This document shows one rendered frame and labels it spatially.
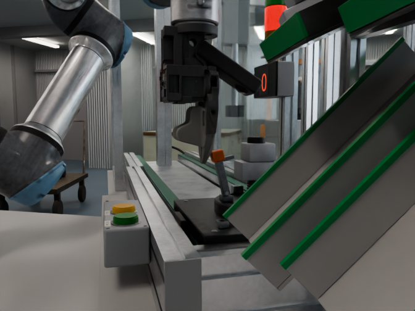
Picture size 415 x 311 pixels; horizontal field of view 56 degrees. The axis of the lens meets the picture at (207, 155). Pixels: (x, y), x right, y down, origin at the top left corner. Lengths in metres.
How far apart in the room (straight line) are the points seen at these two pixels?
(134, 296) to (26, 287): 0.18
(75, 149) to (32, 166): 9.80
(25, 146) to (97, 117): 7.89
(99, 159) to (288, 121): 8.00
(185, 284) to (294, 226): 0.20
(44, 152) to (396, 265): 0.70
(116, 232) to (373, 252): 0.40
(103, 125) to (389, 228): 8.42
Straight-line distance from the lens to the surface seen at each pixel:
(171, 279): 0.49
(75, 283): 0.70
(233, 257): 0.50
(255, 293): 0.53
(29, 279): 0.74
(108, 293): 0.65
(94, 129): 8.76
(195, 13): 0.61
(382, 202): 0.32
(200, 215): 0.64
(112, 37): 1.04
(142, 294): 0.64
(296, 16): 0.33
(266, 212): 0.45
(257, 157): 0.64
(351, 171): 0.33
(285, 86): 0.82
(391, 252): 0.31
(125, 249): 0.62
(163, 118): 1.68
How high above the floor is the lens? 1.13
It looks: 6 degrees down
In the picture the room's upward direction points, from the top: straight up
